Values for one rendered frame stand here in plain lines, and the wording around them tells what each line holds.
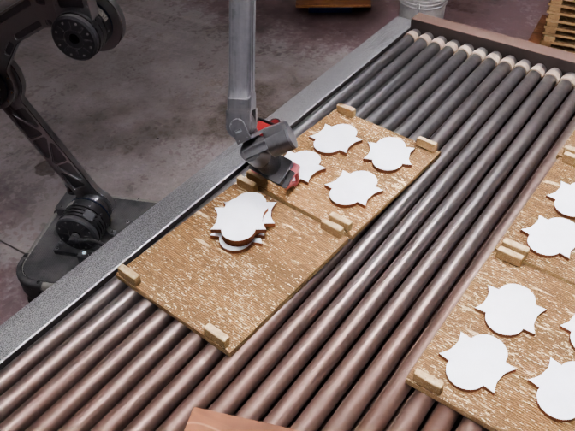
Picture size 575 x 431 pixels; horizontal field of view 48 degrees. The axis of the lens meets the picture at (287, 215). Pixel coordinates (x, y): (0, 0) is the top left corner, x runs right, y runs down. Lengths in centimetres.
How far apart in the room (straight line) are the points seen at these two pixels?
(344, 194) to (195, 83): 244
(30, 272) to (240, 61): 141
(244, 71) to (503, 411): 88
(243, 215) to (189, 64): 271
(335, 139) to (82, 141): 207
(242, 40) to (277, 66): 258
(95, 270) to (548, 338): 99
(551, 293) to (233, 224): 71
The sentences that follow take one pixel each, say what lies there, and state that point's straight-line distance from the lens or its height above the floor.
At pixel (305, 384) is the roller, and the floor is 92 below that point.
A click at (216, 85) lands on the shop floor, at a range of 389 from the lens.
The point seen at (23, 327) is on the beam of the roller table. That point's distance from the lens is 149.
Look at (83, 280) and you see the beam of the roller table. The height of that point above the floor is 91.
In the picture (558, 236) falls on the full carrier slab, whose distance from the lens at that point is 159.
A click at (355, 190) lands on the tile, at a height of 95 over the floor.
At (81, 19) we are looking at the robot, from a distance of 198.
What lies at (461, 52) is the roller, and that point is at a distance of 230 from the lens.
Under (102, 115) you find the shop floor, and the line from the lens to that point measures 379.
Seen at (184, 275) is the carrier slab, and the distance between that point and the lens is 145.
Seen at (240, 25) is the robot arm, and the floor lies 135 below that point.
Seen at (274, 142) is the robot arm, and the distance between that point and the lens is 147.
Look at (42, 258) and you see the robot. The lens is 263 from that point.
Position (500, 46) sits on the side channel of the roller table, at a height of 94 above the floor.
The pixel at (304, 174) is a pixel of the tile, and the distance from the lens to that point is 166.
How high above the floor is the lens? 200
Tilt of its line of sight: 43 degrees down
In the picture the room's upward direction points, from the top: 2 degrees counter-clockwise
